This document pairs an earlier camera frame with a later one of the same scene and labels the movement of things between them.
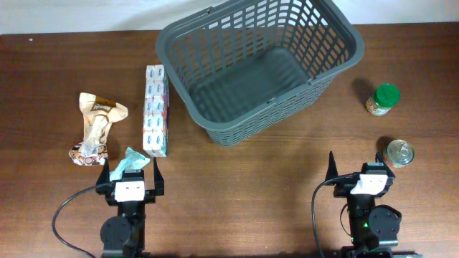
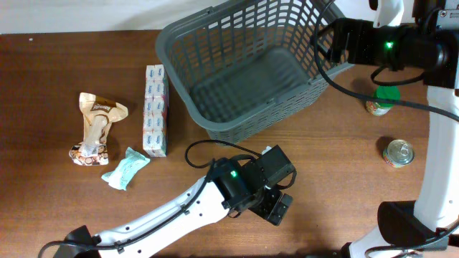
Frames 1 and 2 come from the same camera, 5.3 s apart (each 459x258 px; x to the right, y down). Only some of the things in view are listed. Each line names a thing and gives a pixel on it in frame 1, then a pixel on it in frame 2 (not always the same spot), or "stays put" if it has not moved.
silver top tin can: x=399 y=153 stays put
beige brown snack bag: x=98 y=115 stays put
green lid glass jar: x=384 y=97 stays put
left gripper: x=150 y=196 → x=272 y=208
